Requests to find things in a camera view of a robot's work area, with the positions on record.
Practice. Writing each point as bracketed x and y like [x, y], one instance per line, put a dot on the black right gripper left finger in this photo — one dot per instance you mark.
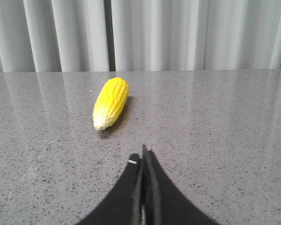
[123, 204]

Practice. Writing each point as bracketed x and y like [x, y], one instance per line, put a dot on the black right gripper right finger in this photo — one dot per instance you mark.
[163, 202]

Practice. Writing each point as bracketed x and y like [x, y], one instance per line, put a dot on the yellow corn cob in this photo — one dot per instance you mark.
[110, 103]

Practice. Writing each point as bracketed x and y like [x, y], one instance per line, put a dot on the grey pleated curtain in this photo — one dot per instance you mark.
[139, 35]

